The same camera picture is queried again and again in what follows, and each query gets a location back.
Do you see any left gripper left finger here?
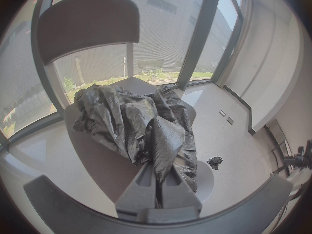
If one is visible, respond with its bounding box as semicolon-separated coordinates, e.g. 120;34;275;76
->
116;162;157;216

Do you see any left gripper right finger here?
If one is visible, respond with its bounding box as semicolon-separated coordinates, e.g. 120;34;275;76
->
162;165;203;215

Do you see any black plastic bag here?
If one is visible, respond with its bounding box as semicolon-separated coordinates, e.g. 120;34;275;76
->
73;84;198;193

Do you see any white trash bin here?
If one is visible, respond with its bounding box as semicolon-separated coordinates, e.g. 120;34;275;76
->
196;160;215;204

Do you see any crumpled black plastic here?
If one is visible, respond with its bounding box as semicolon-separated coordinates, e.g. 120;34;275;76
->
206;156;223;170

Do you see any window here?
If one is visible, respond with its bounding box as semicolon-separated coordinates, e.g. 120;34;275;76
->
0;0;244;153

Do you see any brown padded white-framed chair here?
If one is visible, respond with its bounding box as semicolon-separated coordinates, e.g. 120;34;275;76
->
37;0;196;204

